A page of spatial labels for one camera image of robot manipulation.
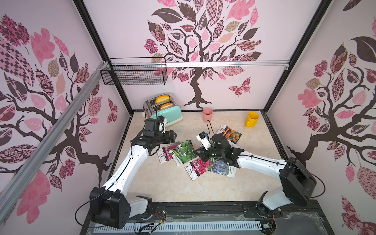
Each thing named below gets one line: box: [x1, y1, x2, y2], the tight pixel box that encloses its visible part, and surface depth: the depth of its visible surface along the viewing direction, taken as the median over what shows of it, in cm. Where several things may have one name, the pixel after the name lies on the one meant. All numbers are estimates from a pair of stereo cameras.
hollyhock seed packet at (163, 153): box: [156, 144, 178, 165], surface depth 97 cm
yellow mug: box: [244, 111, 260, 128], surface depth 107 cm
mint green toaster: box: [141, 92, 183, 127], surface depth 100 cm
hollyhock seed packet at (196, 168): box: [183, 157, 210, 182], surface depth 91 cm
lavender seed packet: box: [208, 157, 237, 178], surface depth 89 cm
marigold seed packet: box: [215, 124, 243, 144], surface depth 108 cm
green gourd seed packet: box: [168, 140, 198, 167], surface depth 85 cm
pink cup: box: [202, 107, 213, 123], surface depth 109 cm
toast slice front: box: [159, 102, 173, 110], surface depth 99 cm
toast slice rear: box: [155, 94, 170, 104], surface depth 101 cm
